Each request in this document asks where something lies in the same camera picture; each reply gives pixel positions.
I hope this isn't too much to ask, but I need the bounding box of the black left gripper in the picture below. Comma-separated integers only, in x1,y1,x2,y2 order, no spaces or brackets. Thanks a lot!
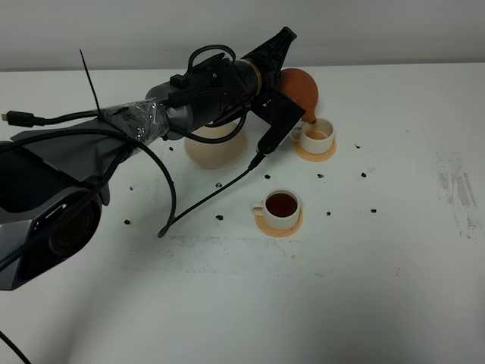
170,27,297,129

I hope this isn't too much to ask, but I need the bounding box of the brown clay teapot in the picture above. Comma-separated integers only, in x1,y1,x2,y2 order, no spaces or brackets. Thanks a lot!
279,68,319,124

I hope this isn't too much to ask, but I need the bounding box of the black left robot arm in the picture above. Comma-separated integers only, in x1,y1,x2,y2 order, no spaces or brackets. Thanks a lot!
1,27,304,290

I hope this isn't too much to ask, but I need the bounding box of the beige round teapot coaster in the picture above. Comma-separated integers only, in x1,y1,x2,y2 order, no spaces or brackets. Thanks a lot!
184,122,248,169

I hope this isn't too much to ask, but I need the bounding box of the white teacup far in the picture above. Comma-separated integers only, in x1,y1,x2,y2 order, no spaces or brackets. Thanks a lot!
289,118,336,157

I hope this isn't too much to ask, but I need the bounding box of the white teacup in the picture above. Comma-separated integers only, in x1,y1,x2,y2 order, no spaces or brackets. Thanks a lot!
250,189,302,231
289,118,336,157

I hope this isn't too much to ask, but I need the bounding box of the orange coaster far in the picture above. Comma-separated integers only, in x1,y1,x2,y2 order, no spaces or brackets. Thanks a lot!
293,140,336,162

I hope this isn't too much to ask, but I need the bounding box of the orange coaster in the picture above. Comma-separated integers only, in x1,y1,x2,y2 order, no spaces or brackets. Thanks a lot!
293,140,336,162
255,210,303,238

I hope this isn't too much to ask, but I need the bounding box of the white teacup near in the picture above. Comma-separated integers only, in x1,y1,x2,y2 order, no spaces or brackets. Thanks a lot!
250,189,302,231

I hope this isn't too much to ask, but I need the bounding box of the orange coaster near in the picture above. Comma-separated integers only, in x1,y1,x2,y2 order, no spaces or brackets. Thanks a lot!
255,210,303,238

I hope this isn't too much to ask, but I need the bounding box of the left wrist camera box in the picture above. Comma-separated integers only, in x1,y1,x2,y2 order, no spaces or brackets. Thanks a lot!
252,88,305,155

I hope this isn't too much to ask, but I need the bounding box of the black left camera cable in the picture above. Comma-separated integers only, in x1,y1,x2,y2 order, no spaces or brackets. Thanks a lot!
0,44,266,239

